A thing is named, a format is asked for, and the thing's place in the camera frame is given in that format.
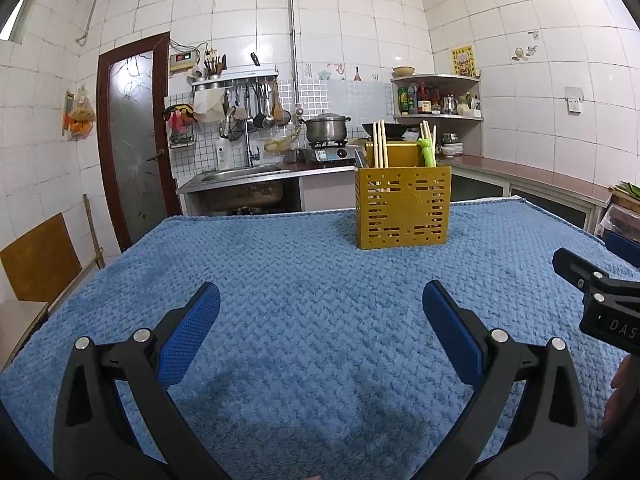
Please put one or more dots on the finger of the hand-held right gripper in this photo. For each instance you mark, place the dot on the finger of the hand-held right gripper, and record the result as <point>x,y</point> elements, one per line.
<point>575,267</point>
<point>622,247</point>

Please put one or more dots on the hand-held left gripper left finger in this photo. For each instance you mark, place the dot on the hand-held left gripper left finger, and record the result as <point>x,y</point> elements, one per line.
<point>190,330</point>

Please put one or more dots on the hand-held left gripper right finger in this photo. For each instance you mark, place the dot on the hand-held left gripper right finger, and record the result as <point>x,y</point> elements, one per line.
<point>450,330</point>

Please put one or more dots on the yellow slotted utensil holder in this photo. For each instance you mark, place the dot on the yellow slotted utensil holder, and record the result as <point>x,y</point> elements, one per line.
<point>400,210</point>

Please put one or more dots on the person's right hand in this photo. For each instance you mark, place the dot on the person's right hand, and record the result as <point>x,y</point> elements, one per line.
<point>620,385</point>

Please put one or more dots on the box of vegetables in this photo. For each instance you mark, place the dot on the box of vegetables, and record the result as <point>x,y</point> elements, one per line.
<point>622,210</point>

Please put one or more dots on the kitchen counter with cabinets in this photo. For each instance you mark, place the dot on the kitchen counter with cabinets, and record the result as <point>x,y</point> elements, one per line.
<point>525,177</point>

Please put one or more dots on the blue textured blanket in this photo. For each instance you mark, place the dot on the blue textured blanket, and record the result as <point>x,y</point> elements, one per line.
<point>275,270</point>

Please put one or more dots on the wooden stick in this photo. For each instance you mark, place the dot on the wooden stick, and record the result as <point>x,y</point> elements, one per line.
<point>94,232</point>

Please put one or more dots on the wooden chair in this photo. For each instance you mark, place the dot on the wooden chair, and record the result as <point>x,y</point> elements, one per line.
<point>40,265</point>

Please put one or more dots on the steel sink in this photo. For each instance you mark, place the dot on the steel sink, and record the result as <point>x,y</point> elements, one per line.
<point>245,173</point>

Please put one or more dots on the stack of dishes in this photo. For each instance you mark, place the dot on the stack of dishes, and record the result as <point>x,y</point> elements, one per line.
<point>452,147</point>

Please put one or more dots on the white soap bottle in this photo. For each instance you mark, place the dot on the white soap bottle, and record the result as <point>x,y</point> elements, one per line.
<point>222,156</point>

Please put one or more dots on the white corner shelf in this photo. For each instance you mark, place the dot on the white corner shelf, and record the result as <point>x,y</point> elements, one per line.
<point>467,120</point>

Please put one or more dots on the metal faucet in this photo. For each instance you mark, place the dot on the metal faucet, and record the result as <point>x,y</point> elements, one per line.
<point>251,147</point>

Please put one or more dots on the brown framed glass door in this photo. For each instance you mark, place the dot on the brown framed glass door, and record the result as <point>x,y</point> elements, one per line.
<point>135,145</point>

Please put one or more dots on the metal kettle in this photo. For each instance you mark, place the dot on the metal kettle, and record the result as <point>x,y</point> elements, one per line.
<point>449,105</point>

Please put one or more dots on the black wok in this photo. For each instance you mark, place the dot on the black wok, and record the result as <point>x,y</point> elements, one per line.
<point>395,131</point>

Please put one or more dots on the metal strainer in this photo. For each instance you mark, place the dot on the metal strainer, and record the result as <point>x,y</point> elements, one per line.
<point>228,124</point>

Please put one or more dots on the red and yellow gloves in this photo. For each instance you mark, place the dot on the red and yellow gloves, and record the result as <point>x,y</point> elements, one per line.
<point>179,116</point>

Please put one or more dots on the gas stove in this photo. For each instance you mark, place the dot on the gas stove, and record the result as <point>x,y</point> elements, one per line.
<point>325,153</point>

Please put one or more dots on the white hanging cloth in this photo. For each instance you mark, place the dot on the white hanging cloth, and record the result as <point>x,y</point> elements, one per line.
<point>207,106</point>

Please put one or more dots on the row of condiment bottles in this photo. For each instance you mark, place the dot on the row of condiment bottles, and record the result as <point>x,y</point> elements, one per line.
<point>417,100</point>

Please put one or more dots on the row of hanging ladles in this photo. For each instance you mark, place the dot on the row of hanging ladles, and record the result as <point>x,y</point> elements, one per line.
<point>260,107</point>

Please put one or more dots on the steel cooking pot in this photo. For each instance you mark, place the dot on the steel cooking pot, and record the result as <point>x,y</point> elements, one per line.
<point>325,129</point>

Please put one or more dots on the hanging plastic bag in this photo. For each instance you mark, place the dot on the hanging plastic bag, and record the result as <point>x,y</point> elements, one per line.
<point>79,115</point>

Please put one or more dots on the beige bowl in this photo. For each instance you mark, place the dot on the beige bowl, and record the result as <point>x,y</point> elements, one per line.
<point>403,70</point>

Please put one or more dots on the cup of kitchen tools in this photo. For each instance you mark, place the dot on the cup of kitchen tools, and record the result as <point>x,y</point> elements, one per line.
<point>215,66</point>

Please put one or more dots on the vertical metal pipe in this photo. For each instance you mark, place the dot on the vertical metal pipe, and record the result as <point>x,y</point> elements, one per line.
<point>293,35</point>

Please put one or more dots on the window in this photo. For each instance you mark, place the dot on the window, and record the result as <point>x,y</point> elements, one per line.
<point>20,15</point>

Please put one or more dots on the wall stickers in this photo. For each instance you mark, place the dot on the wall stickers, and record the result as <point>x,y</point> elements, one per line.
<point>525,53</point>

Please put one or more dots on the yellow wall poster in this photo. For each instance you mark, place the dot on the yellow wall poster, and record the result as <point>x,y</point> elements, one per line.
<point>464,61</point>

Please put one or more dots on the metal wall utensil rack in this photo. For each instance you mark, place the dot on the metal wall utensil rack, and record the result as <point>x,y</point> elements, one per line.
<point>235,77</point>

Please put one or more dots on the wall electric box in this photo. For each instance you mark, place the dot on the wall electric box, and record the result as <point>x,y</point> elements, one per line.
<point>182,61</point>

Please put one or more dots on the white wall conduit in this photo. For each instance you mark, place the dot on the white wall conduit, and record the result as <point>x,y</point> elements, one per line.
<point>92,10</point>

